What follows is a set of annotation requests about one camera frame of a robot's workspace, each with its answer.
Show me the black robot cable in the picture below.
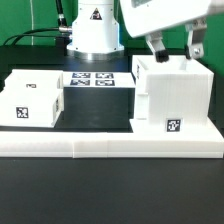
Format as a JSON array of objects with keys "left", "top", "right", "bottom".
[{"left": 2, "top": 0, "right": 74, "bottom": 46}]

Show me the white drawer cabinet housing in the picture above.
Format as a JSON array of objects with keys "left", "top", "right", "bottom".
[{"left": 130, "top": 55, "right": 214, "bottom": 133}]

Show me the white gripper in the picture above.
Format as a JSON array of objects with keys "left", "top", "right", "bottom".
[{"left": 120, "top": 0, "right": 212, "bottom": 63}]

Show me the white L-shaped fixture wall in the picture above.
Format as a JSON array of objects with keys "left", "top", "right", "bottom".
[{"left": 0, "top": 120, "right": 224, "bottom": 158}]

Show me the white drawer box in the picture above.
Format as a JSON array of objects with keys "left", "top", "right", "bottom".
[
  {"left": 4, "top": 69, "right": 63, "bottom": 90},
  {"left": 0, "top": 89, "right": 63, "bottom": 128}
]

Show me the white front drawer box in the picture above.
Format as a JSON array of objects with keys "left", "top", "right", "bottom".
[{"left": 0, "top": 89, "right": 63, "bottom": 128}]

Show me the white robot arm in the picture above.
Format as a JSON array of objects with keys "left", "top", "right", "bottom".
[{"left": 67, "top": 0, "right": 216, "bottom": 62}]

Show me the white marker tag plate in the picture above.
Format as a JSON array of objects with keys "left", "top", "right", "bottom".
[{"left": 63, "top": 71, "right": 135, "bottom": 88}]

